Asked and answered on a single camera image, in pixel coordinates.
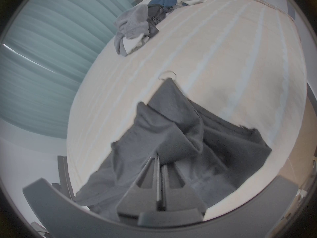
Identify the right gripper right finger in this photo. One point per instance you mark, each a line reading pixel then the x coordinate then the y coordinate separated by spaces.
pixel 188 199

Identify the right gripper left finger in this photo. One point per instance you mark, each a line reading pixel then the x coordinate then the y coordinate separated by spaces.
pixel 132 201

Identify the black T-shirt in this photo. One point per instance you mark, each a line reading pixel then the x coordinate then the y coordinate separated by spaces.
pixel 178 128

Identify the pile of clothes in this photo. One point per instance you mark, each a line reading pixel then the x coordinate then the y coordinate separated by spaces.
pixel 133 21

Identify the black chest of drawers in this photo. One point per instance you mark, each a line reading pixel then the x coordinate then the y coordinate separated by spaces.
pixel 65 175

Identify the bed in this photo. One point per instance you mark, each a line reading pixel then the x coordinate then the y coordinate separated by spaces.
pixel 223 58

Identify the blue-green curtain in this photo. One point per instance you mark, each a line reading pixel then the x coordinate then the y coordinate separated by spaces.
pixel 29 95
pixel 62 21

